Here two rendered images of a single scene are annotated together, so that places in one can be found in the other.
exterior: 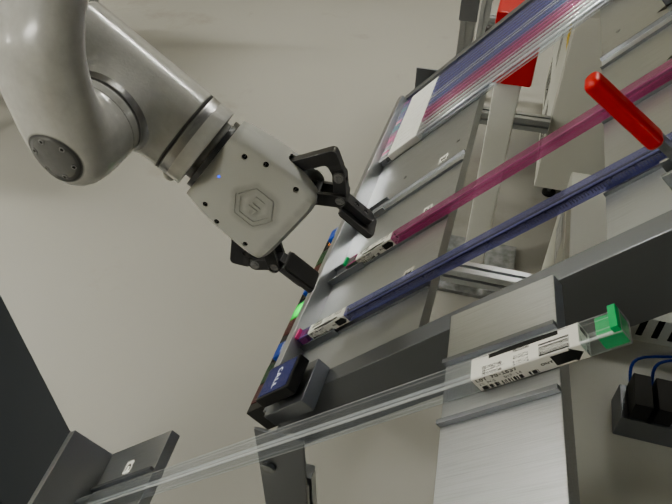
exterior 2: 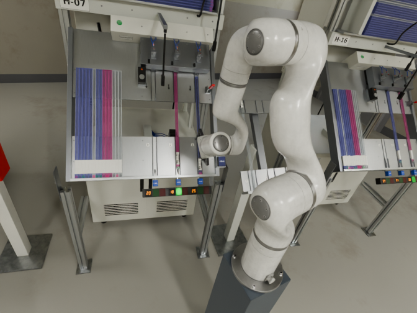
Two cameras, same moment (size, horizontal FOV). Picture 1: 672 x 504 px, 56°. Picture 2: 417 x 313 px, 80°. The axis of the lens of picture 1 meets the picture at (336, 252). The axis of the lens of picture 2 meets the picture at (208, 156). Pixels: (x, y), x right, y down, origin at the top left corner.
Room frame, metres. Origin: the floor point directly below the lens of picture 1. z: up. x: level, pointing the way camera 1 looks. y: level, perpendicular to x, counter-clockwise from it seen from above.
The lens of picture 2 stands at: (1.01, 0.83, 1.51)
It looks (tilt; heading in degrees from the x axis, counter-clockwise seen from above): 35 degrees down; 234
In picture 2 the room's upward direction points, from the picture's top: 11 degrees clockwise
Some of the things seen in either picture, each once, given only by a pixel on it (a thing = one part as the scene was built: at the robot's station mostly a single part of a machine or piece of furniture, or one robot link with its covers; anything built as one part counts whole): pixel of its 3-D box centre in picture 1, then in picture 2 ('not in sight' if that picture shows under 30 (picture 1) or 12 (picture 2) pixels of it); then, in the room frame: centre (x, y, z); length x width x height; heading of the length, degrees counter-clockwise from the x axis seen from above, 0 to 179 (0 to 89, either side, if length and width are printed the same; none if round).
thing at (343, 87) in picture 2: not in sight; (336, 140); (-0.83, -0.04, 0.65); 1.01 x 0.73 x 1.29; 73
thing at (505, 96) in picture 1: (493, 156); (4, 208); (1.35, -0.40, 0.39); 0.24 x 0.24 x 0.78; 73
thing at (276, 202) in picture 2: not in sight; (276, 212); (0.53, 0.54, 1.00); 0.19 x 0.12 x 0.24; 4
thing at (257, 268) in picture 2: not in sight; (263, 251); (0.50, 0.54, 0.79); 0.19 x 0.19 x 0.18
